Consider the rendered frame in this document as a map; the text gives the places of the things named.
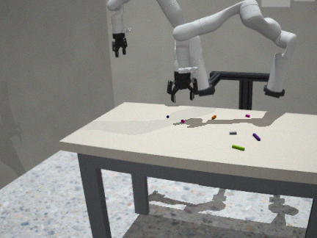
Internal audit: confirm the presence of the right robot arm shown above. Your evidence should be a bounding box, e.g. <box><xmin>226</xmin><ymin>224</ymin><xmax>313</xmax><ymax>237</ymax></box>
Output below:
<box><xmin>107</xmin><ymin>0</ymin><xmax>209</xmax><ymax>90</ymax></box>

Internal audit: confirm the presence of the purple rod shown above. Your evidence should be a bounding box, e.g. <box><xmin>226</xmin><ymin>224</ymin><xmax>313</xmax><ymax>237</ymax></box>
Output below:
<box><xmin>252</xmin><ymin>133</ymin><xmax>260</xmax><ymax>141</ymax></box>

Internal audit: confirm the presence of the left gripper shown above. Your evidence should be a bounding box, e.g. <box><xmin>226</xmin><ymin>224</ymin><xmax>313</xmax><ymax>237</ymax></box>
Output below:
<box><xmin>167</xmin><ymin>71</ymin><xmax>198</xmax><ymax>103</ymax></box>

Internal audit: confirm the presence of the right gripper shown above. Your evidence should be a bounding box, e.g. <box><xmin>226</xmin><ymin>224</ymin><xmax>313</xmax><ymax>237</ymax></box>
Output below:
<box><xmin>112</xmin><ymin>33</ymin><xmax>127</xmax><ymax>58</ymax></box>

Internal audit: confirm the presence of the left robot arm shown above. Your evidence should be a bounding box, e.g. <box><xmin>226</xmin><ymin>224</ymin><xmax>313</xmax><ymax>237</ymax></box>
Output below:
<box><xmin>173</xmin><ymin>0</ymin><xmax>297</xmax><ymax>92</ymax></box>

